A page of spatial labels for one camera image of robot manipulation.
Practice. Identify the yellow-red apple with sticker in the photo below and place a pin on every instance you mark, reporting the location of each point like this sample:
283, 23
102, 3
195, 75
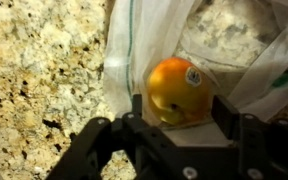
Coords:
174, 90

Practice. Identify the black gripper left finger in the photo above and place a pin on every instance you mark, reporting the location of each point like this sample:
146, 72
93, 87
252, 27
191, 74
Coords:
140, 140

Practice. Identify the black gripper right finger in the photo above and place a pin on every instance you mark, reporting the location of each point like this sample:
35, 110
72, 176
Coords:
250, 140

